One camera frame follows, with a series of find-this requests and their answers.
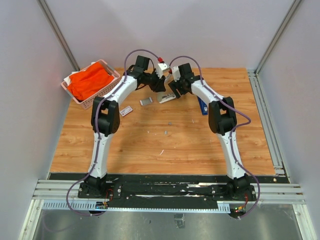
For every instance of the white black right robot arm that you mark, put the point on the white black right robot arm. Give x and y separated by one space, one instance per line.
222 121

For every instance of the orange cloth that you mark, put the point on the orange cloth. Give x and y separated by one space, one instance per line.
84 84

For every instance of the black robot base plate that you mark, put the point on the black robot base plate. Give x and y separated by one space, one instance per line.
159 190

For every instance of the grey slotted cable duct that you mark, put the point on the grey slotted cable duct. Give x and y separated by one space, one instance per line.
92 205

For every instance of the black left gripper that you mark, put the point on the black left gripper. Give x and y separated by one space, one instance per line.
159 85

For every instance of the aluminium frame post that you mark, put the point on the aluminium frame post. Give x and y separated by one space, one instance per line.
293 9
44 6

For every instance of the right aluminium frame post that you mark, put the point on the right aluminium frame post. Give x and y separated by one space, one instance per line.
293 9

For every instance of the grey white stapler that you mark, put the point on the grey white stapler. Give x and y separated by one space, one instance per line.
163 97

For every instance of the pink plastic basket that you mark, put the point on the pink plastic basket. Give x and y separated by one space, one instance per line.
85 104

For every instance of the left aluminium frame post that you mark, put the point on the left aluminium frame post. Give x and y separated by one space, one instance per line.
44 6

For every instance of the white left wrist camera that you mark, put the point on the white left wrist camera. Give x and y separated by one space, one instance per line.
161 68

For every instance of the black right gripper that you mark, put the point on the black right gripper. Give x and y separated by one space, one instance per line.
173 85

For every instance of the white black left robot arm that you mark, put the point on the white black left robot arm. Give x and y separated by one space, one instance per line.
105 121

